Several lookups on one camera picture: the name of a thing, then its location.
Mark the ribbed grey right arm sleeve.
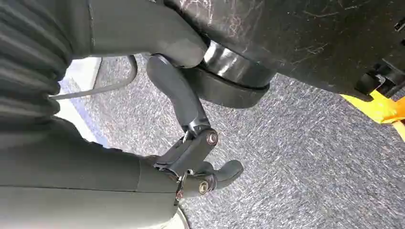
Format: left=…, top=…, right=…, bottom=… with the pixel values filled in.
left=0, top=0, right=93, bottom=141

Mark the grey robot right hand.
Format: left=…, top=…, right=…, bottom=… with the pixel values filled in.
left=0, top=0, right=245, bottom=229

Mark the grey bent metal tube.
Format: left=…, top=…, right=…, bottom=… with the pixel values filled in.
left=49, top=55, right=139, bottom=101

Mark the black robot leg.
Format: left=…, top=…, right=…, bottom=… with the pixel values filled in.
left=164, top=0, right=405, bottom=110

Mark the yellow tape strip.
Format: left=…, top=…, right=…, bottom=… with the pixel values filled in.
left=340, top=90, right=405, bottom=143

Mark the white flat panel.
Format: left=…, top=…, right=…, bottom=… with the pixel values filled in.
left=55, top=57, right=110, bottom=147

